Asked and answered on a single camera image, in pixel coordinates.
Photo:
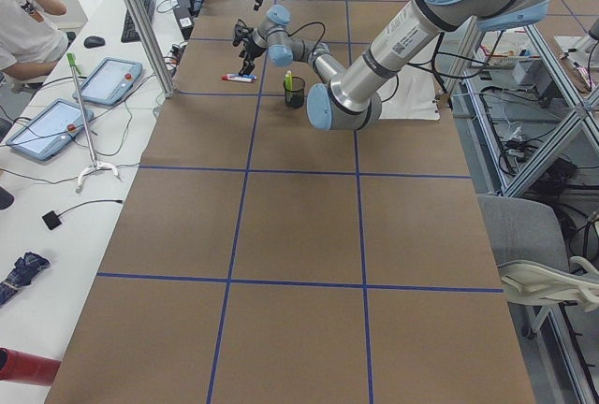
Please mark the red capped white marker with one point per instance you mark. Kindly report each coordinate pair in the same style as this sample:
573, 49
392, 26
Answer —
228, 77

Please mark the green highlighter pen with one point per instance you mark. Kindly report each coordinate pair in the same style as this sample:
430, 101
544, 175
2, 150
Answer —
292, 79

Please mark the blue marker pen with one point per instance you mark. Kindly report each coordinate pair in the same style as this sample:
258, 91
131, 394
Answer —
244, 78

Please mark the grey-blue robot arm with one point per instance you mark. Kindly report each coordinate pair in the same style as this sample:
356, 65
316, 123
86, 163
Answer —
346, 98

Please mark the black mesh pen cup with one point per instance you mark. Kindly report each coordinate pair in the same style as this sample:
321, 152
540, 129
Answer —
295, 98

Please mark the far blue teach pendant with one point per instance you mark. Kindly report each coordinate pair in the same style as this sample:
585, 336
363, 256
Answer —
110, 81

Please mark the blue teach pendant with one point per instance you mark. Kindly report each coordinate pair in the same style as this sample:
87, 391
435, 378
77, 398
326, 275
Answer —
50, 131
110, 81

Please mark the black computer mouse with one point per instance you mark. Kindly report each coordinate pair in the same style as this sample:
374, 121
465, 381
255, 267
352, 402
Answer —
91, 42

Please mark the metal rod white stand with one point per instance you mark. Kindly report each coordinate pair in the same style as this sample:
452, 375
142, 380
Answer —
96, 164

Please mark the near blue teach pendant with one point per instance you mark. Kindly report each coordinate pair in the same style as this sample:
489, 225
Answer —
50, 131

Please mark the seated person white shirt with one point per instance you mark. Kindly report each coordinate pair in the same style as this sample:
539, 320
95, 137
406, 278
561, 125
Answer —
31, 44

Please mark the small black square puck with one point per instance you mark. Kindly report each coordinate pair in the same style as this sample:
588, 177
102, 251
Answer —
51, 219

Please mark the folded blue umbrella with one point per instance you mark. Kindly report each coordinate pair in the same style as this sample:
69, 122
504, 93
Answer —
24, 270

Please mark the grey office chair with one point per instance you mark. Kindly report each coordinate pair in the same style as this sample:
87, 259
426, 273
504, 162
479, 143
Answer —
530, 254

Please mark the red cylinder bottle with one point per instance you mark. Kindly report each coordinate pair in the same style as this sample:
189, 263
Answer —
28, 368

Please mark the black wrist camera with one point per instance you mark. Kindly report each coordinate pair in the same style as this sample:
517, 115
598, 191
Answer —
242, 33

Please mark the aluminium frame post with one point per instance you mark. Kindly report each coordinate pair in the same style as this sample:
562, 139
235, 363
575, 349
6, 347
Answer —
150, 45

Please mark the white pedestal column base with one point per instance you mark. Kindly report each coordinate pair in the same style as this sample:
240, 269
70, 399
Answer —
409, 96

